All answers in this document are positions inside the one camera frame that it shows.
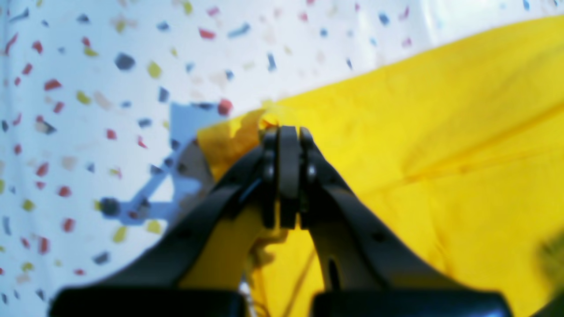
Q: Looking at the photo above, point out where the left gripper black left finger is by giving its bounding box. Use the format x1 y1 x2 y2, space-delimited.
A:
48 127 291 317

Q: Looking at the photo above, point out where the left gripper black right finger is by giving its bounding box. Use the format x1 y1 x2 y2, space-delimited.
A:
289 127 512 317

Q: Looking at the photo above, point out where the orange T-shirt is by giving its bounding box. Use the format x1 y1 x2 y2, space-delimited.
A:
197 15 564 317

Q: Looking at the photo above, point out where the terrazzo patterned tablecloth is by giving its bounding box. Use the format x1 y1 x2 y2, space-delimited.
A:
1 0 563 317

